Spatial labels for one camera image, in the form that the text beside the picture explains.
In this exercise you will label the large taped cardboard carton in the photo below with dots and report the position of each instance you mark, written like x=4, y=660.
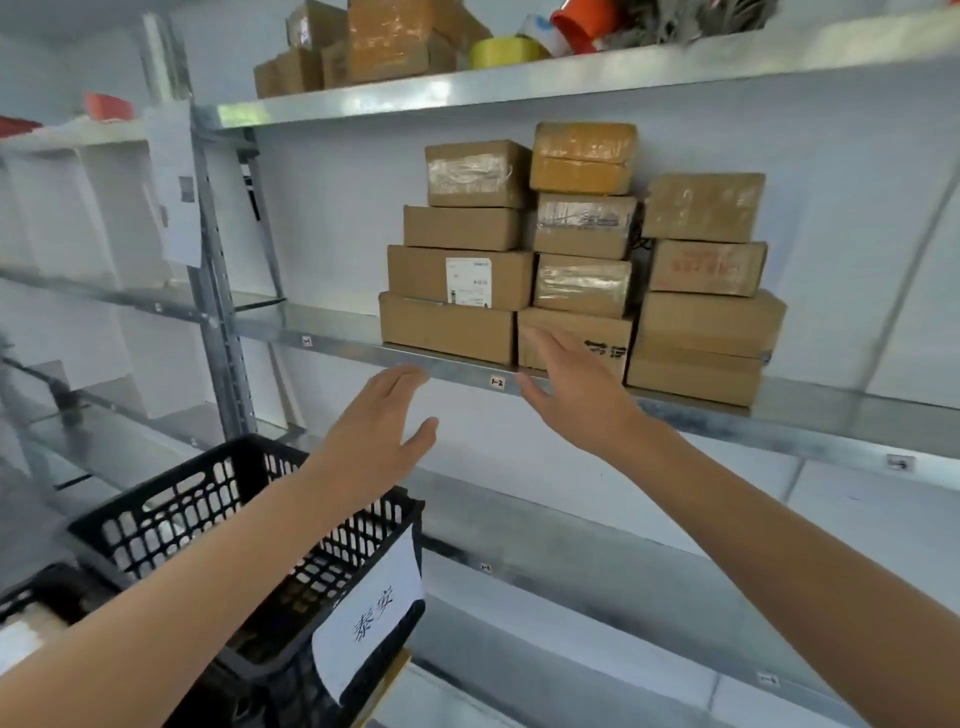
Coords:
x=397, y=37

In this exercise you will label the black plastic crate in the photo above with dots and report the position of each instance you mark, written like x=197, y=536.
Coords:
x=187, y=517
x=52, y=592

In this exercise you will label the person's right forearm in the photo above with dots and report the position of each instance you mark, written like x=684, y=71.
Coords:
x=787, y=585

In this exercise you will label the stack of brown cardboard boxes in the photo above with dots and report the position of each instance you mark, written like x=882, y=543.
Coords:
x=577, y=255

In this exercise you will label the person's left hand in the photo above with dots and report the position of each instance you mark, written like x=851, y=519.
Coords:
x=367, y=442

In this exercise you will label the white paper sheet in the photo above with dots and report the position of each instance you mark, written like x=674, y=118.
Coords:
x=174, y=180

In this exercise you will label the grey feather duster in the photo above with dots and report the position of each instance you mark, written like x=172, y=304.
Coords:
x=690, y=19

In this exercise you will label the yellow tape roll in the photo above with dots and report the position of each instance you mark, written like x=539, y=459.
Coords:
x=506, y=51

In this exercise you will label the white paper crate label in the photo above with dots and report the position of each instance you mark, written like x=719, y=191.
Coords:
x=367, y=615

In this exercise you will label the person's left forearm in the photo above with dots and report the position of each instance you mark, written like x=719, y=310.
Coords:
x=187, y=585

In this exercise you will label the grey metal shelf rack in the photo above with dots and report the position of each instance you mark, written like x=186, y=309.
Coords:
x=750, y=82

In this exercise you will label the person's right hand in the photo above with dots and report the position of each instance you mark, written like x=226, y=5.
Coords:
x=585, y=397

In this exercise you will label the person's left thumb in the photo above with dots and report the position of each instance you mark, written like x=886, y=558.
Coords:
x=418, y=442

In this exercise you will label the orange plastic cup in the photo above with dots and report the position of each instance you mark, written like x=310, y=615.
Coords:
x=585, y=22

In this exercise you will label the person's right thumb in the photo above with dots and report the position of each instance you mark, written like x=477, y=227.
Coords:
x=536, y=394

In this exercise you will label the small brown cardboard carton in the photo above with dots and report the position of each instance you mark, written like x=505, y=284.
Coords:
x=313, y=24
x=286, y=73

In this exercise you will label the red plastic bin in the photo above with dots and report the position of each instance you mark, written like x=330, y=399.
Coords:
x=19, y=127
x=109, y=106

